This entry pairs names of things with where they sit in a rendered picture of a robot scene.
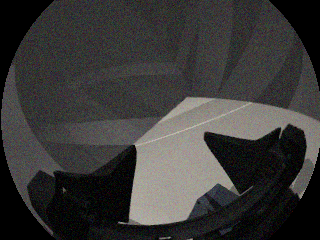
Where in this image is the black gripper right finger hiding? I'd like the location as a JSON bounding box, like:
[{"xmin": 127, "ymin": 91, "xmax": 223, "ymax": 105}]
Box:
[{"xmin": 204, "ymin": 128, "xmax": 281, "ymax": 195}]

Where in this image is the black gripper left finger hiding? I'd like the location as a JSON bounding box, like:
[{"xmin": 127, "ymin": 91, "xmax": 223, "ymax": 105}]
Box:
[{"xmin": 53, "ymin": 144, "xmax": 137, "ymax": 223}]

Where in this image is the dark grey sloped panel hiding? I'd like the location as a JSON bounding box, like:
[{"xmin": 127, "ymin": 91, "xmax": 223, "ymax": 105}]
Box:
[{"xmin": 185, "ymin": 183, "xmax": 240, "ymax": 235}]

